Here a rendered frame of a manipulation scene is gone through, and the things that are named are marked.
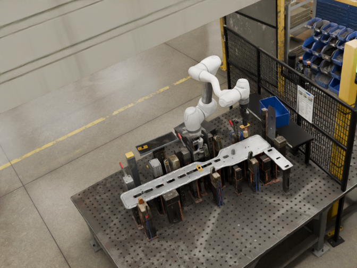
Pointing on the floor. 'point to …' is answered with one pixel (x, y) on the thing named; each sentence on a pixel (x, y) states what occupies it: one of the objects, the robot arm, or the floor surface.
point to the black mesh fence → (298, 111)
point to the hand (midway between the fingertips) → (244, 122)
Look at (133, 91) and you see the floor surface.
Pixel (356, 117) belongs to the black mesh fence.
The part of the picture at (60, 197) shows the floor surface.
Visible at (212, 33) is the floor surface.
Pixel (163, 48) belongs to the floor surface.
